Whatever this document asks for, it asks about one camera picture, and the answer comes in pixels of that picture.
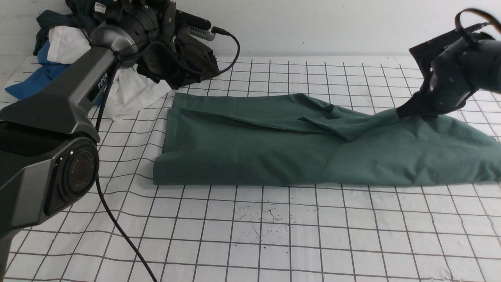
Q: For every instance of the blue shirt in pile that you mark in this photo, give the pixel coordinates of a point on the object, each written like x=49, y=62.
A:
x=50, y=68

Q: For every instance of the dark teal shirt in pile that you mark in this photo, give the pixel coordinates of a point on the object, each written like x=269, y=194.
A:
x=84, y=14

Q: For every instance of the wrist camera screen arm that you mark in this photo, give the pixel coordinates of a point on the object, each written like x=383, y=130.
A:
x=199, y=27
x=425, y=53

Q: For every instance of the white grid pattern tablecloth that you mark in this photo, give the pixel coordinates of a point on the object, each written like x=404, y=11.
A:
x=325, y=233

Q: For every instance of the grey robot arm screen left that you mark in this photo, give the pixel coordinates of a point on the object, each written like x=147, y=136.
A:
x=49, y=155

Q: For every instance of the black cable screen right arm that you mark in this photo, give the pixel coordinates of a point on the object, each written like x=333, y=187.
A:
x=466, y=28

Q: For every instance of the wrist camera screen right arm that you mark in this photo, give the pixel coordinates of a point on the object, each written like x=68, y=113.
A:
x=425, y=53

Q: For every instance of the dark olive shirt in pile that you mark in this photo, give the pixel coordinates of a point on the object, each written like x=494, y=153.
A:
x=193, y=62

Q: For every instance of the white shirt in pile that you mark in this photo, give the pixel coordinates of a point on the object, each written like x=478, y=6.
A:
x=130, y=92

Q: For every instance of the black gripper screen right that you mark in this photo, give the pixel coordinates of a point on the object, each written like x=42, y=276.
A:
x=448, y=87

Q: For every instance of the black gripper screen left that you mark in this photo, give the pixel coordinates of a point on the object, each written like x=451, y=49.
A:
x=156, y=61

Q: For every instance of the wrist camera screen left arm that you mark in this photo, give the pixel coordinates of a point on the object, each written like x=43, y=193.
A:
x=199, y=27

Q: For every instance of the green long sleeve shirt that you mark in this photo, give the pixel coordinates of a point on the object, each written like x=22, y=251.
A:
x=288, y=140

